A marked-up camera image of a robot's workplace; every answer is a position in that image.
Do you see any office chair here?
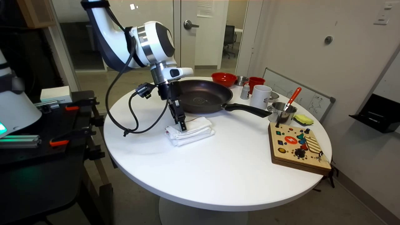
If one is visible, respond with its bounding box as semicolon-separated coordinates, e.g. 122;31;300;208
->
222;25;237;59

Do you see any black wall tray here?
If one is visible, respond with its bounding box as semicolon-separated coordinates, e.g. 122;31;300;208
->
349;93;400;134

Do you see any orange-handled utensil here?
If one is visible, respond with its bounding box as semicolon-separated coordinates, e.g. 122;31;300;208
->
275;87;303;128

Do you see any whiteboard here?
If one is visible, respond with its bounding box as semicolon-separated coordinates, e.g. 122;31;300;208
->
262;67;337;124

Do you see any white mug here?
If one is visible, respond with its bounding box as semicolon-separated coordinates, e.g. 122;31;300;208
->
249;85;273;111

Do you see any white towel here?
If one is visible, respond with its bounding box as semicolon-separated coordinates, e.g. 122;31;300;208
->
165;117;216;147

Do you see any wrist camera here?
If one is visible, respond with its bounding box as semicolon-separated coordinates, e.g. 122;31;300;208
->
136;82;156;99

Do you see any paper sheet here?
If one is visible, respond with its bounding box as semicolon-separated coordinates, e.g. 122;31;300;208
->
197;0;215;18

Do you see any steel pot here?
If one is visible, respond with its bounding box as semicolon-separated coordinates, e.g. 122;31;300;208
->
267;102;298;126

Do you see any white box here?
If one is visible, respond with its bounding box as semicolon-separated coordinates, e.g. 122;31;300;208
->
40;86;73;104

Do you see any yellow sponge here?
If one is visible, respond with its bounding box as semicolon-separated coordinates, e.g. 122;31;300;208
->
293;114;314;126

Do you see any black clamp with orange tip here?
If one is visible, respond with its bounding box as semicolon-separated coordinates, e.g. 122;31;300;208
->
65;97;101;112
49;127;97;148

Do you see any door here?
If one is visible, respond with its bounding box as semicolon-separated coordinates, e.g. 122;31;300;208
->
180;0;230;70

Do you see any door handle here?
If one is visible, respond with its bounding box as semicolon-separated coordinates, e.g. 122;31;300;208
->
183;19;200;31

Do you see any wooden shelf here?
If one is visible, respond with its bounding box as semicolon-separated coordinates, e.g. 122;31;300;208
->
17;0;57;29

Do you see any white shaker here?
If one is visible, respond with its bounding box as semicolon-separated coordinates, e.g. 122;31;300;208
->
240;83;251;100

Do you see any red cup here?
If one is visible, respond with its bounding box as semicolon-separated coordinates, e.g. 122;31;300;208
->
248;77;266;94

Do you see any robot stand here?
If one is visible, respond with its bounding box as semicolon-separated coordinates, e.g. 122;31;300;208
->
0;90;115;225

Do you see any wooden busy board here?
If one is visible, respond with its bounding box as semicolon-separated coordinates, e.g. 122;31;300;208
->
267;122;332;176

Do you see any red bowl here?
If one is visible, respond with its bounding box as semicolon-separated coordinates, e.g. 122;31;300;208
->
211;72;238;88

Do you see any black frying pan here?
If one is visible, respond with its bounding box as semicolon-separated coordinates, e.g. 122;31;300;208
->
176;79;273;118

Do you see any wall switch plate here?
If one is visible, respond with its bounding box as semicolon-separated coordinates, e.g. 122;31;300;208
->
373;1;394;26

